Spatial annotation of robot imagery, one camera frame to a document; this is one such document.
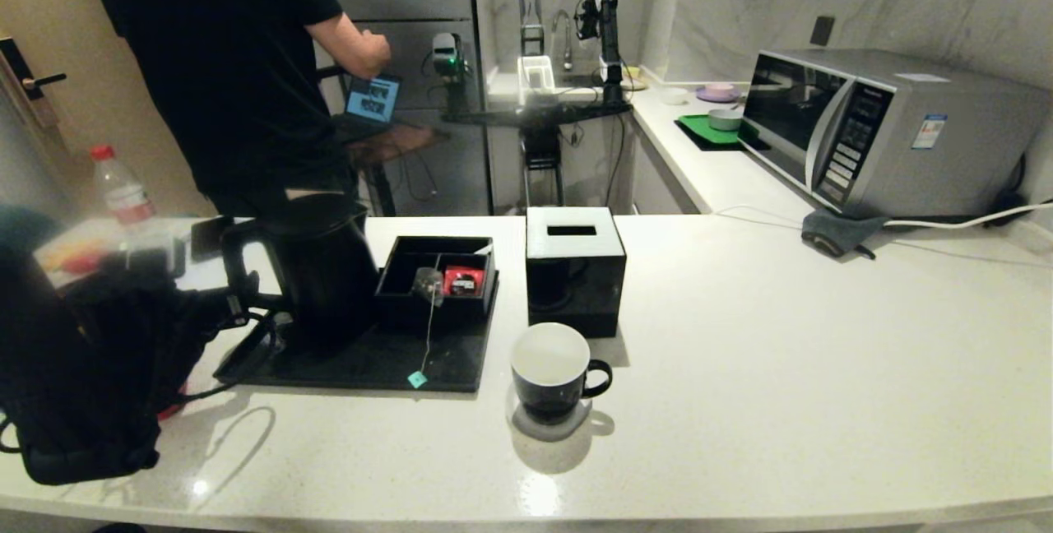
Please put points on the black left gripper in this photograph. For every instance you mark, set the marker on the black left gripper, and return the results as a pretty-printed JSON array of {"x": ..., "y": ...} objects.
[{"x": 177, "y": 307}]

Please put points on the black electric kettle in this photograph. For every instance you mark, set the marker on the black electric kettle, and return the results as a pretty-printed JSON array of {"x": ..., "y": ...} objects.
[{"x": 329, "y": 270}]

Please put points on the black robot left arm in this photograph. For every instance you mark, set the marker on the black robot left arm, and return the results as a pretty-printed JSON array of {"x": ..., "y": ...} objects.
[{"x": 74, "y": 368}]

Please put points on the grey tea bag teal tag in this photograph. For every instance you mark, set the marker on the grey tea bag teal tag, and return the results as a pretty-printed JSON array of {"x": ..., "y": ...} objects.
[{"x": 428, "y": 280}]

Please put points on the black smartphone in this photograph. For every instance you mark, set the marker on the black smartphone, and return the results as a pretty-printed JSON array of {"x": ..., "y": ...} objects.
[{"x": 206, "y": 238}]

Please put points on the black rectangular serving tray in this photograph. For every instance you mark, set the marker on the black rectangular serving tray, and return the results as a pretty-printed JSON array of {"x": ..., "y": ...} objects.
[{"x": 370, "y": 367}]

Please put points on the black compartment organizer box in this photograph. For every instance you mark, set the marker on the black compartment organizer box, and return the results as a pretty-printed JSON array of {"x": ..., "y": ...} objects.
[{"x": 403, "y": 309}]

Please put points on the clear bottle red cap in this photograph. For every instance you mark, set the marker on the clear bottle red cap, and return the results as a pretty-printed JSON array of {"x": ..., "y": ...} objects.
[{"x": 123, "y": 192}]

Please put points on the red toy chili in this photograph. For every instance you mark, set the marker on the red toy chili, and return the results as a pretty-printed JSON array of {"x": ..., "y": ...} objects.
[{"x": 74, "y": 261}]

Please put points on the brown wooden stool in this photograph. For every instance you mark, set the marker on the brown wooden stool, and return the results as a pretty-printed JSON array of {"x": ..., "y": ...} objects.
[{"x": 395, "y": 142}]

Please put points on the red sachet packet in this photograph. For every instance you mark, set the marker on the red sachet packet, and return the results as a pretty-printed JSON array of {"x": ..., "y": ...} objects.
[{"x": 463, "y": 278}]

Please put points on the person in black shirt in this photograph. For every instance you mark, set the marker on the person in black shirt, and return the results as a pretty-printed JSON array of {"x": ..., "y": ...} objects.
[{"x": 214, "y": 64}]

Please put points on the open laptop blue screen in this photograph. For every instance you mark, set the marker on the open laptop blue screen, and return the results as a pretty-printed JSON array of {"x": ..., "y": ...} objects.
[{"x": 374, "y": 99}]

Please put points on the black mug white inside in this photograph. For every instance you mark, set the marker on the black mug white inside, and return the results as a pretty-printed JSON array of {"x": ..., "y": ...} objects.
[{"x": 549, "y": 397}]

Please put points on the black tissue box white lid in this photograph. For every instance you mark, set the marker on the black tissue box white lid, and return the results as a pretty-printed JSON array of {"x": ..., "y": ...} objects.
[{"x": 576, "y": 294}]

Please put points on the black teleoperation platform stand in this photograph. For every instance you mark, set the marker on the black teleoperation platform stand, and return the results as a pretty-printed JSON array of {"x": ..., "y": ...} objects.
[{"x": 543, "y": 149}]

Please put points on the white round coaster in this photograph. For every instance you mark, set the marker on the white round coaster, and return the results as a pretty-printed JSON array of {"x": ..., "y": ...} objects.
[{"x": 569, "y": 432}]

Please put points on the white dish rack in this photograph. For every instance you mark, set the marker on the white dish rack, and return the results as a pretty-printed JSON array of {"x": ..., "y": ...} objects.
[{"x": 535, "y": 79}]

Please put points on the tall black metal stand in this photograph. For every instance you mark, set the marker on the tall black metal stand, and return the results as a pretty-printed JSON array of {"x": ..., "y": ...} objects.
[{"x": 531, "y": 13}]

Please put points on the chrome kitchen faucet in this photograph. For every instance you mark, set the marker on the chrome kitchen faucet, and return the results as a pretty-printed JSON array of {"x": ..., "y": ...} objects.
[{"x": 566, "y": 39}]

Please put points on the small white bowl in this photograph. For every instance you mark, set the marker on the small white bowl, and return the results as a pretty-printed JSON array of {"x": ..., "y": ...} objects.
[{"x": 673, "y": 95}]

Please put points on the green tray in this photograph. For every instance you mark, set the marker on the green tray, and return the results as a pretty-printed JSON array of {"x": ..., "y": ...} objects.
[{"x": 699, "y": 130}]

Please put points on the grey bowl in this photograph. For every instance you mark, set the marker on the grey bowl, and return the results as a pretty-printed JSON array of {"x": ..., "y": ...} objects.
[{"x": 724, "y": 120}]

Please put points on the purple plate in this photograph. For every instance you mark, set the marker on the purple plate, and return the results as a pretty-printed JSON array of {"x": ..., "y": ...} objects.
[{"x": 717, "y": 93}]

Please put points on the dark grey folded cloth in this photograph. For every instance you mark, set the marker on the dark grey folded cloth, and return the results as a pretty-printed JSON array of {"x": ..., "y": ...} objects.
[{"x": 835, "y": 230}]

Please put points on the silver microwave oven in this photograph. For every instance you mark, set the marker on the silver microwave oven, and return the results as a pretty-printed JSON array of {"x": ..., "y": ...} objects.
[{"x": 946, "y": 150}]

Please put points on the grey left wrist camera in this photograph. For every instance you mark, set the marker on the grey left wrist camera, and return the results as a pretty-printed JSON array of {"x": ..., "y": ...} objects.
[{"x": 152, "y": 253}]

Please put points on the black wall outlet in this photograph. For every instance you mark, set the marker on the black wall outlet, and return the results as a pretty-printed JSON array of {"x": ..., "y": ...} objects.
[{"x": 820, "y": 31}]

